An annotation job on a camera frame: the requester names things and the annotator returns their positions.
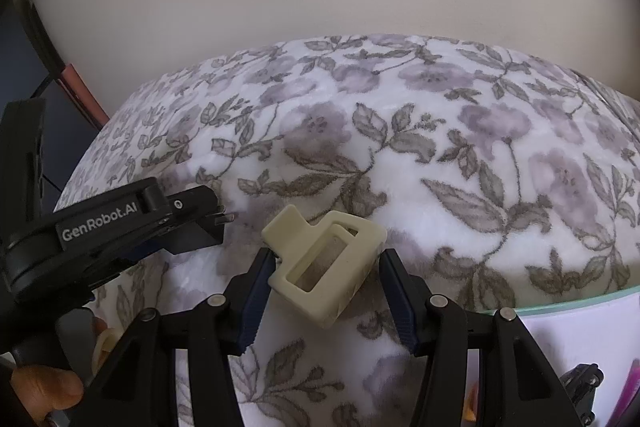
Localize purple stick package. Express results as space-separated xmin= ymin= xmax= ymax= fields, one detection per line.
xmin=608 ymin=359 xmax=639 ymax=426

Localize cream hair claw clip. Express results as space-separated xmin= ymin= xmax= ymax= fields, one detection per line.
xmin=262 ymin=205 xmax=387 ymax=329

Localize black power adapter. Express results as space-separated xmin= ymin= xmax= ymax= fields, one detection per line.
xmin=214 ymin=212 xmax=235 ymax=225

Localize pink brown dog toy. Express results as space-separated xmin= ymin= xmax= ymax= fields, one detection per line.
xmin=463 ymin=383 xmax=478 ymax=423

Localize black toy car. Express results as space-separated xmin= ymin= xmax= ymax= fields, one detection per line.
xmin=560 ymin=363 xmax=604 ymax=426

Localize person's left hand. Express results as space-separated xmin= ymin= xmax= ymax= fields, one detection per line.
xmin=1 ymin=317 xmax=122 ymax=426

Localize teal white box lid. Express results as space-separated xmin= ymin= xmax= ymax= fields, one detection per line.
xmin=518 ymin=287 xmax=639 ymax=426

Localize dark blue cabinet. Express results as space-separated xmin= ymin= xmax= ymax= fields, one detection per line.
xmin=1 ymin=8 xmax=96 ymax=230

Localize salmon pink board edge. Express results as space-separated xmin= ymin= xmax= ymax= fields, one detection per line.
xmin=61 ymin=64 xmax=110 ymax=129

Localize floral grey white blanket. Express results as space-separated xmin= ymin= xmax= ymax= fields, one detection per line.
xmin=58 ymin=35 xmax=639 ymax=329

